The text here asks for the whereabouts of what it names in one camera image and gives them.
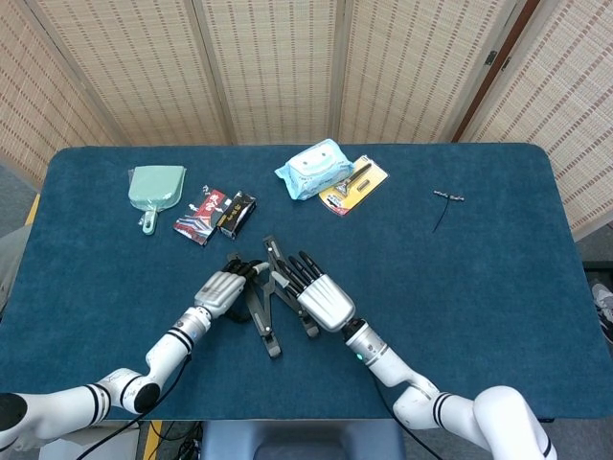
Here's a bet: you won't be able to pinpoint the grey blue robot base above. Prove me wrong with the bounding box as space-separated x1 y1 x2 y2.
200 420 407 460

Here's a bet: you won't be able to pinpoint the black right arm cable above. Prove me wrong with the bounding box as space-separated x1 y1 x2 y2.
371 378 432 460

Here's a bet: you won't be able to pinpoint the black zip tie with beads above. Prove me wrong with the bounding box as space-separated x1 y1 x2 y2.
432 189 466 235

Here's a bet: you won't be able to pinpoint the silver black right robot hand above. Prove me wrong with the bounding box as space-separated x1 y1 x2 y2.
271 250 356 333

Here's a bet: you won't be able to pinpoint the blue table mat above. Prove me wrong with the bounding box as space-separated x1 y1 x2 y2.
0 142 613 424

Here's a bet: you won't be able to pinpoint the bamboo folding screen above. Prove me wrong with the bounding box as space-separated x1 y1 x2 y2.
0 0 613 241

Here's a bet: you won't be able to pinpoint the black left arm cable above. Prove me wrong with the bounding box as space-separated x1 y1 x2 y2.
61 354 193 460

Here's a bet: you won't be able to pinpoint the black gold small box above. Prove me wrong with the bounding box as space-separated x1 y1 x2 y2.
217 190 258 241

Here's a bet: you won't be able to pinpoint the black folding stand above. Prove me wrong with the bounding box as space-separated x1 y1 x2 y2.
224 234 322 359

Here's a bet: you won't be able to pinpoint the white box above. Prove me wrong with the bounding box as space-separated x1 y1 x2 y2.
40 421 143 460

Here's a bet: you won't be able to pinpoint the grey white sneaker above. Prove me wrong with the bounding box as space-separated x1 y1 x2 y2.
591 281 613 344

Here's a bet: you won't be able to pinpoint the mint green dustpan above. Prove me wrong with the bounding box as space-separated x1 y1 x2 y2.
127 165 188 236

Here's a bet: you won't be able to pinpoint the brown wooden post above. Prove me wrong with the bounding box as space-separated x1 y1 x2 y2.
452 0 542 143

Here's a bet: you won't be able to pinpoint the light blue wet wipes pack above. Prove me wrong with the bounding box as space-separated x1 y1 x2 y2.
274 138 355 202

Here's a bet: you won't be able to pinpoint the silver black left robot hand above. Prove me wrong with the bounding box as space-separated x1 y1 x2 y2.
193 258 272 323

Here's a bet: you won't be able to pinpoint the red black flat box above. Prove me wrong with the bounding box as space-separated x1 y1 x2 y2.
172 184 235 247

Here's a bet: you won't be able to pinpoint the yellow razor blister pack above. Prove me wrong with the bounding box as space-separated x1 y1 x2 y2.
318 153 390 218

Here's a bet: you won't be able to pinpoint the black floor cables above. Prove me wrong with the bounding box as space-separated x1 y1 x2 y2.
160 421 202 460

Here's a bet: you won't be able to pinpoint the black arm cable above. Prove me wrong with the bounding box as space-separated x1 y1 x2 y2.
61 354 193 460
371 378 432 460

